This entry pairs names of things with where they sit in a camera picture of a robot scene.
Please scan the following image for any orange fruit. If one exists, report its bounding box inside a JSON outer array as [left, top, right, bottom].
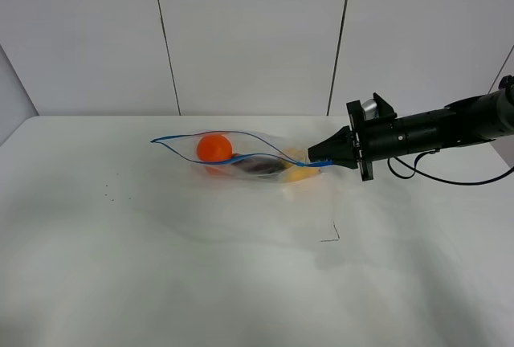
[[196, 134, 232, 162]]

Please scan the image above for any yellow lemon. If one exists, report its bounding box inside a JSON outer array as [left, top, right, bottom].
[[281, 148, 320, 182]]

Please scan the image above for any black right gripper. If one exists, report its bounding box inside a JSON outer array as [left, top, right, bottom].
[[308, 92, 398, 182]]

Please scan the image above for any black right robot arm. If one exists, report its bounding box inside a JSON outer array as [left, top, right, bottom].
[[308, 76, 513, 181]]

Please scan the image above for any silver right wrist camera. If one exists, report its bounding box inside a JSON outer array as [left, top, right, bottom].
[[361, 99, 379, 120]]

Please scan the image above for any dark purple eggplant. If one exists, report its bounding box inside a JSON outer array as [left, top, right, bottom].
[[231, 156, 290, 176]]

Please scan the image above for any clear zip bag blue seal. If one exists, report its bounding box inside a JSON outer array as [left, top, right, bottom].
[[150, 130, 327, 183]]

